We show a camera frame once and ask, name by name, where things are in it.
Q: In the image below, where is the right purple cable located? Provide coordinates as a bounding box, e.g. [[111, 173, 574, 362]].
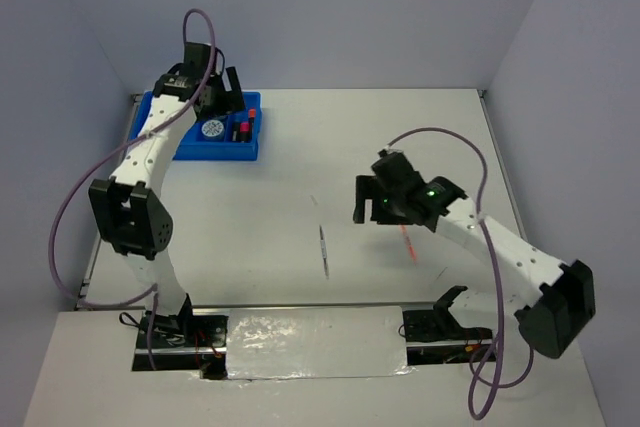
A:
[[384, 127, 535, 421]]

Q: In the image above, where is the pink cap highlighter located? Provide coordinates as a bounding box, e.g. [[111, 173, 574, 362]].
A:
[[237, 121, 251, 143]]

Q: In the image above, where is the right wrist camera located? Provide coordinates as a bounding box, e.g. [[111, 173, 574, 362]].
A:
[[378, 146, 403, 158]]

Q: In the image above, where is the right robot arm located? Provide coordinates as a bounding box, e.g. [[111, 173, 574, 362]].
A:
[[353, 150, 596, 359]]

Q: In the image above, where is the orange pen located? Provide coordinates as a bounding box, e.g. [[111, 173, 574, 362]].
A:
[[400, 225, 418, 264]]

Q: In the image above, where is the blue compartment bin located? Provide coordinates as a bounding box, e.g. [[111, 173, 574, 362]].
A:
[[129, 91, 262, 162]]

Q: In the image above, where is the blue cap highlighter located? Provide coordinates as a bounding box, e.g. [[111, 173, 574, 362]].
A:
[[230, 122, 240, 142]]

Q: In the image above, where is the silver foil panel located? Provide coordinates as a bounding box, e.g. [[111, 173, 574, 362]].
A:
[[226, 306, 410, 380]]

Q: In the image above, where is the blue ink pen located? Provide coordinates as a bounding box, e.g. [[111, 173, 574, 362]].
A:
[[319, 225, 330, 280]]

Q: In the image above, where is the orange cap highlighter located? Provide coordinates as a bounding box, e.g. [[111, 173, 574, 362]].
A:
[[247, 108, 257, 137]]

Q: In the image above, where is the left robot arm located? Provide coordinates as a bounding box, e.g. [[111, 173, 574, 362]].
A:
[[89, 42, 244, 346]]

